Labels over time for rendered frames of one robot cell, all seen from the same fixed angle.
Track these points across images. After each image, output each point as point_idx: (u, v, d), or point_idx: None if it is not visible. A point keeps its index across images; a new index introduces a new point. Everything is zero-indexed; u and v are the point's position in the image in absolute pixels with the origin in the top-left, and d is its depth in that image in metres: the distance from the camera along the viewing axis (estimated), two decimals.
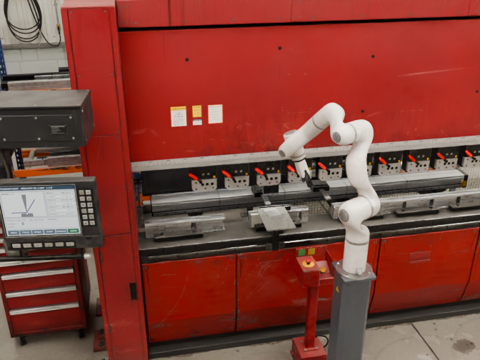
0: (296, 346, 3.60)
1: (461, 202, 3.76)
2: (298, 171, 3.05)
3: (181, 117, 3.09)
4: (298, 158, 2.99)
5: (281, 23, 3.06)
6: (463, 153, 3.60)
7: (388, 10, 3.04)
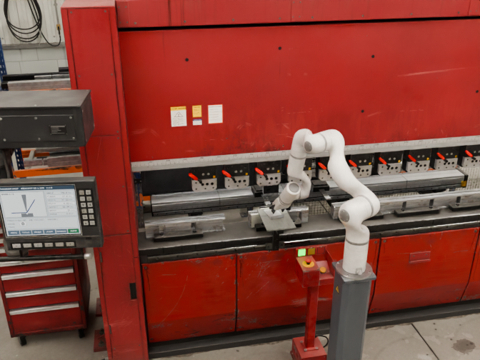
0: (296, 346, 3.60)
1: (461, 202, 3.76)
2: None
3: (181, 117, 3.09)
4: (279, 198, 3.18)
5: (281, 23, 3.06)
6: (463, 153, 3.60)
7: (388, 10, 3.04)
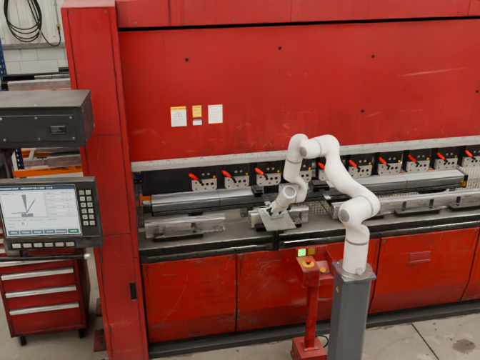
0: (296, 346, 3.60)
1: (461, 202, 3.76)
2: None
3: (181, 117, 3.09)
4: (276, 201, 3.23)
5: (281, 23, 3.06)
6: (463, 153, 3.60)
7: (388, 10, 3.04)
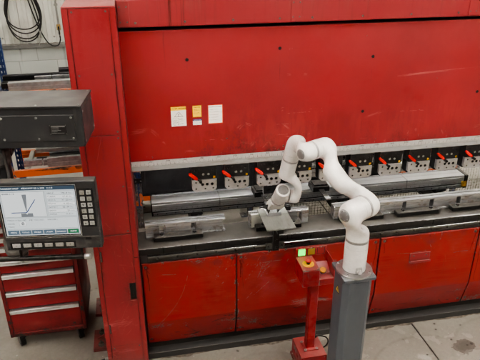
0: (296, 346, 3.60)
1: (461, 202, 3.76)
2: None
3: (181, 117, 3.09)
4: (271, 198, 3.26)
5: (281, 23, 3.06)
6: (463, 153, 3.60)
7: (388, 10, 3.04)
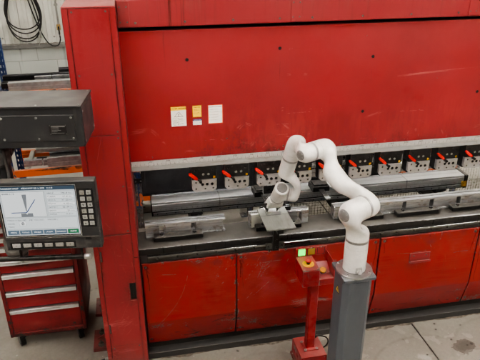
0: (296, 346, 3.60)
1: (461, 202, 3.76)
2: None
3: (181, 117, 3.09)
4: (270, 196, 3.28)
5: (281, 23, 3.06)
6: (463, 153, 3.60)
7: (388, 10, 3.04)
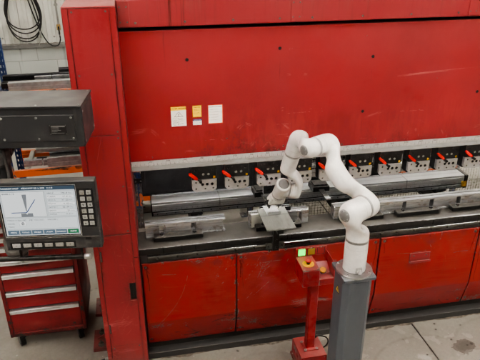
0: (296, 346, 3.60)
1: (461, 202, 3.76)
2: None
3: (181, 117, 3.09)
4: (271, 193, 3.23)
5: (281, 23, 3.06)
6: (463, 153, 3.60)
7: (388, 10, 3.04)
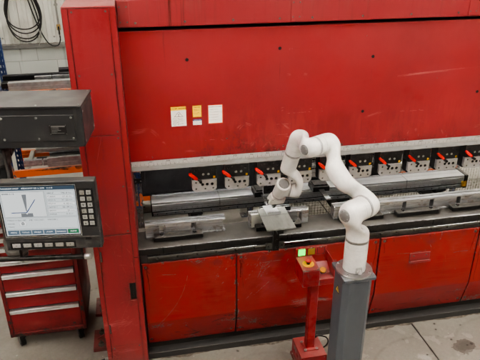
0: (296, 346, 3.60)
1: (461, 202, 3.76)
2: None
3: (181, 117, 3.09)
4: (272, 192, 3.23)
5: (281, 23, 3.06)
6: (463, 153, 3.60)
7: (388, 10, 3.04)
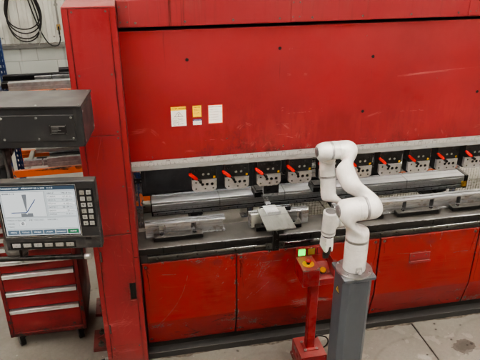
0: (296, 346, 3.60)
1: (461, 202, 3.76)
2: (323, 245, 3.22)
3: (181, 117, 3.09)
4: (329, 236, 3.16)
5: (281, 23, 3.06)
6: (463, 153, 3.60)
7: (388, 10, 3.04)
